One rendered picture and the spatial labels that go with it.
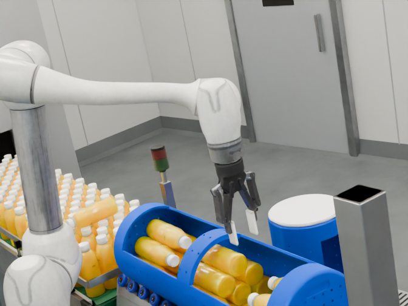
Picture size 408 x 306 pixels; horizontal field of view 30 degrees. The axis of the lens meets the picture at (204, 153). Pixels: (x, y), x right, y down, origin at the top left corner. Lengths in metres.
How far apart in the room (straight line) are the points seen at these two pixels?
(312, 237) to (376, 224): 1.57
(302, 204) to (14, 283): 1.23
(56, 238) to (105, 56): 5.58
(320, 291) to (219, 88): 0.59
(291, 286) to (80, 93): 0.72
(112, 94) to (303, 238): 1.08
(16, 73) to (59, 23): 5.50
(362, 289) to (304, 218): 1.56
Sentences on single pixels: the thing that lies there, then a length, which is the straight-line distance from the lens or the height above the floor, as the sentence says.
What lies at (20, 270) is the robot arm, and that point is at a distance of 2.11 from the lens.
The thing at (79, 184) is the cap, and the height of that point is 1.10.
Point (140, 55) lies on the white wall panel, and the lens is 7.99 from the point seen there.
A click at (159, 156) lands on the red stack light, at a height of 1.23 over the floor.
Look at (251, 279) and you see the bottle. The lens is 2.31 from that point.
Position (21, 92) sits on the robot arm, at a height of 1.81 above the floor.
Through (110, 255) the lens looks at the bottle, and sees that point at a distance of 2.83.
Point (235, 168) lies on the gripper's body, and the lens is 1.96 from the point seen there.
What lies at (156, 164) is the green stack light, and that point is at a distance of 3.18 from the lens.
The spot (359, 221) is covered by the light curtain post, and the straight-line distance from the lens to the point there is 1.18.
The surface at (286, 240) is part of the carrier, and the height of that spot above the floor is 0.97.
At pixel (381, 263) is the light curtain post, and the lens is 1.24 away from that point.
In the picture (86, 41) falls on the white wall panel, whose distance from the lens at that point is 7.61.
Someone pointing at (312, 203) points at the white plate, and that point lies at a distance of 2.91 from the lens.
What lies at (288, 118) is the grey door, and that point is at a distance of 6.73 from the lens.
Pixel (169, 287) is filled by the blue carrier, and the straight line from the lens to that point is 2.36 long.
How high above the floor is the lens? 2.16
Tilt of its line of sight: 18 degrees down
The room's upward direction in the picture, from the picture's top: 11 degrees counter-clockwise
